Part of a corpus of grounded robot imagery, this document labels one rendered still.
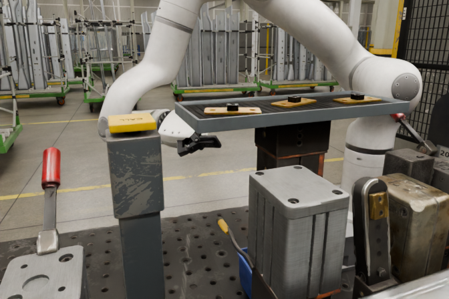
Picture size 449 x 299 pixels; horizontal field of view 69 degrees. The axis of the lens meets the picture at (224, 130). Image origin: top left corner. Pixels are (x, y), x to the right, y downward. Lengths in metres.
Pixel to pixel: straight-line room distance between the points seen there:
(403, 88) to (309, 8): 0.27
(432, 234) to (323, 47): 0.48
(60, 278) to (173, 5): 0.58
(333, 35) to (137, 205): 0.57
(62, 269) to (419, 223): 0.39
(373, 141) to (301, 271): 0.57
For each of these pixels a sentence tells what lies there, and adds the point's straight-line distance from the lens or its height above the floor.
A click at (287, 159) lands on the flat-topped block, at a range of 0.53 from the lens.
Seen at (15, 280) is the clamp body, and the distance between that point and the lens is 0.36.
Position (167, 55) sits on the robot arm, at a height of 1.23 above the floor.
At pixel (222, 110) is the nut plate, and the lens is 0.48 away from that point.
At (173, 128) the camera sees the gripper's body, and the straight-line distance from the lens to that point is 0.72.
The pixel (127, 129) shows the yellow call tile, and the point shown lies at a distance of 0.44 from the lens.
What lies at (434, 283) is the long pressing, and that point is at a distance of 0.46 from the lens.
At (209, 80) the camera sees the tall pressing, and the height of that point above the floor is 0.41.
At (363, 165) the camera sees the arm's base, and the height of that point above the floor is 0.95.
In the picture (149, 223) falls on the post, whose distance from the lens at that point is 0.50.
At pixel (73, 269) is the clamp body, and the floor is 1.06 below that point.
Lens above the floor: 1.26
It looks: 15 degrees down
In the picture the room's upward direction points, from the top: straight up
